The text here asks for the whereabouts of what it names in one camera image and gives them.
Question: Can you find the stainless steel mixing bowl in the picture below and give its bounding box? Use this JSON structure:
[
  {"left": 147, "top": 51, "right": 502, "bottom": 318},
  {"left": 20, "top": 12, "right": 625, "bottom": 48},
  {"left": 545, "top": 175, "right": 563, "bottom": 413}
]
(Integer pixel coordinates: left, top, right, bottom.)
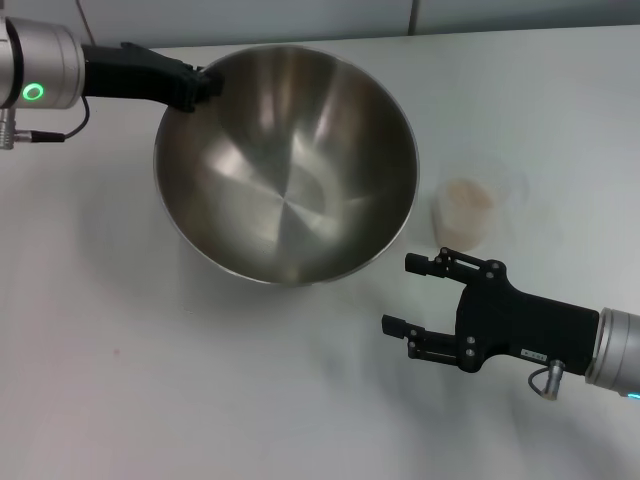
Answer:
[{"left": 152, "top": 43, "right": 420, "bottom": 289}]

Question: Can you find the right arm connector cable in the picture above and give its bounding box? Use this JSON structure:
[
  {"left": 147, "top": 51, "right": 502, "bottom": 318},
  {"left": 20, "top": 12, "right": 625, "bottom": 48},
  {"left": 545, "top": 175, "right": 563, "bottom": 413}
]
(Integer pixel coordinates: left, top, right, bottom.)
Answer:
[{"left": 528, "top": 360, "right": 566, "bottom": 401}]

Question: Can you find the white uncooked rice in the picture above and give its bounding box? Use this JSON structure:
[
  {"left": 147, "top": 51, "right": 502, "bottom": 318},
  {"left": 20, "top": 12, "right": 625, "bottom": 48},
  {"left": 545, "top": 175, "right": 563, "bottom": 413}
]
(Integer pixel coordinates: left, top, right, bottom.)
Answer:
[{"left": 435, "top": 177, "right": 496, "bottom": 250}]

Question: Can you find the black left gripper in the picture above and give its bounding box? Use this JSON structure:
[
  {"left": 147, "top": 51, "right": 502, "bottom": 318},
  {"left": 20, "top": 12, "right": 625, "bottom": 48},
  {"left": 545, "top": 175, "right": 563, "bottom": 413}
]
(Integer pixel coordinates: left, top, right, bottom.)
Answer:
[{"left": 81, "top": 41, "right": 225, "bottom": 114}]

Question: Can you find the clear plastic measuring cup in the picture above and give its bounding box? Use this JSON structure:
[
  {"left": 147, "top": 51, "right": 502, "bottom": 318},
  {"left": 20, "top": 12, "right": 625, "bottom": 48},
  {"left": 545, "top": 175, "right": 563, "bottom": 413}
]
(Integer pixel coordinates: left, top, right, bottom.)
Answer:
[{"left": 430, "top": 162, "right": 530, "bottom": 252}]

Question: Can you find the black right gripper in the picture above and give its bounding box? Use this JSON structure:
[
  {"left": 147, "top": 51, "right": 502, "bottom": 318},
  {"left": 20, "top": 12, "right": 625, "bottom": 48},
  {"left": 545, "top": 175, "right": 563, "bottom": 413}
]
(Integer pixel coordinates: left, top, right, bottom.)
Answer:
[{"left": 381, "top": 246, "right": 600, "bottom": 376}]

